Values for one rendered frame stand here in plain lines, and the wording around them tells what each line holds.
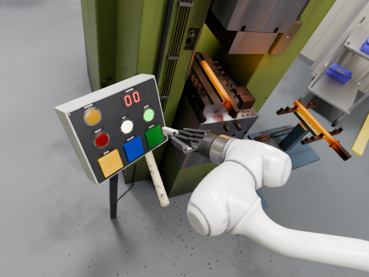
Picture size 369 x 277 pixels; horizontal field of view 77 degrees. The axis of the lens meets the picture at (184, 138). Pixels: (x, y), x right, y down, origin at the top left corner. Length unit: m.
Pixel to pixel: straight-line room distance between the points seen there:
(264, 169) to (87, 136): 0.52
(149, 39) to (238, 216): 0.74
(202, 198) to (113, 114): 0.44
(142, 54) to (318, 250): 0.86
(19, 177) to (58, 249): 0.61
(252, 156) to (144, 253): 1.33
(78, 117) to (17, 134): 1.59
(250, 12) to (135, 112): 0.53
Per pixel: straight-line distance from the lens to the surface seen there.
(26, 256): 1.84
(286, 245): 0.55
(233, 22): 0.92
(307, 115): 1.46
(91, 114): 0.76
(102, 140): 0.80
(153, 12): 0.95
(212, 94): 1.22
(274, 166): 0.58
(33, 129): 2.31
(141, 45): 1.00
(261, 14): 0.98
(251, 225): 0.52
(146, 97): 0.86
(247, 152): 0.59
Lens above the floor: 1.73
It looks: 50 degrees down
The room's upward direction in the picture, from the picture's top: 22 degrees clockwise
